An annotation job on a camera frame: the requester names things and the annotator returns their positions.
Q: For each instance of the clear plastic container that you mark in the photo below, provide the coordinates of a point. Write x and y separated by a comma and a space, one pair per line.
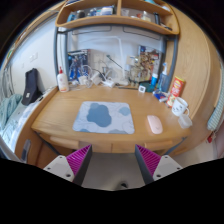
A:
185, 121

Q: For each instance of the black pen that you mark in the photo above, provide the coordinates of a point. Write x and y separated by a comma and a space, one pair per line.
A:
127, 87

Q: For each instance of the white red-capped lotion bottle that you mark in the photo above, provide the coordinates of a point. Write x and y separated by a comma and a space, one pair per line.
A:
62, 83

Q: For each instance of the pale blue patterned mouse pad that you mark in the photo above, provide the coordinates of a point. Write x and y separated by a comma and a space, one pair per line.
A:
103, 116

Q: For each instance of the colourful picture card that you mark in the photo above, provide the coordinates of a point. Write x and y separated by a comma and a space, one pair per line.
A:
150, 61

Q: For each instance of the blue model kit box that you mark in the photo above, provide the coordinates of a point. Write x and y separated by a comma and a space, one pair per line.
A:
77, 65

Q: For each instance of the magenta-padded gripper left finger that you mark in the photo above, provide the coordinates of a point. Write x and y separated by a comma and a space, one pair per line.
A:
79, 160

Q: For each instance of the wooden robot figure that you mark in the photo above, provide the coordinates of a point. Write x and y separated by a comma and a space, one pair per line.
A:
137, 74

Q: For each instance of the red chip can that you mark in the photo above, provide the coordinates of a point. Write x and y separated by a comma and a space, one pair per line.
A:
176, 88

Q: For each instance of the wooden shelf unit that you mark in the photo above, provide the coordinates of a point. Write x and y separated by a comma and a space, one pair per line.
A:
113, 20

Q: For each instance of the blue tissue packet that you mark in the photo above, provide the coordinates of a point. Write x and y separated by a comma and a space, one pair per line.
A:
160, 96

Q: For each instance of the white patterned bed sheet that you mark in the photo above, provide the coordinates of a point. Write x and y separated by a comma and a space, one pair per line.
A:
16, 128

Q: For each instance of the small white cube clock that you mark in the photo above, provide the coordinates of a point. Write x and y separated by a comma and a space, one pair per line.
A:
142, 89

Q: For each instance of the pink computer mouse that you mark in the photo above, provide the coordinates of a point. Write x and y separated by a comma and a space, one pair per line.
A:
155, 124

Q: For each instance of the white power strip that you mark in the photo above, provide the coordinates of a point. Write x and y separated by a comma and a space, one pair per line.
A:
107, 82

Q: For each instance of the green striped cloth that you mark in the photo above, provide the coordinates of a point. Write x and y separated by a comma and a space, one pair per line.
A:
217, 113

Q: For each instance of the white desk lamp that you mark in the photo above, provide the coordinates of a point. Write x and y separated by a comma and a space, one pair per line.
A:
122, 81

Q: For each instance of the teal round dish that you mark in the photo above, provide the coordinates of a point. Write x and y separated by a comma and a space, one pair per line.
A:
150, 88

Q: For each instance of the green blanket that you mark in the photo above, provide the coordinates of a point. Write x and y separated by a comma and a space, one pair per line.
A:
8, 108

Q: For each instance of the black bag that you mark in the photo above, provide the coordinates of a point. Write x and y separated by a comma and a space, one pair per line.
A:
30, 86

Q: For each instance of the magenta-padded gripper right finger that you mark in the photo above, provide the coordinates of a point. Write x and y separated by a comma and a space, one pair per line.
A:
148, 160

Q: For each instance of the white charger block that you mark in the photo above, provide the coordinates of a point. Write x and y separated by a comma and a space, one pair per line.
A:
95, 78

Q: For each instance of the white blue-capped tube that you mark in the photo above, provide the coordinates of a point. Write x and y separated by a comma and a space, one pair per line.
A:
154, 80

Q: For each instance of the white printed mug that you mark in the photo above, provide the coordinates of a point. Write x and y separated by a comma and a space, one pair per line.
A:
179, 106

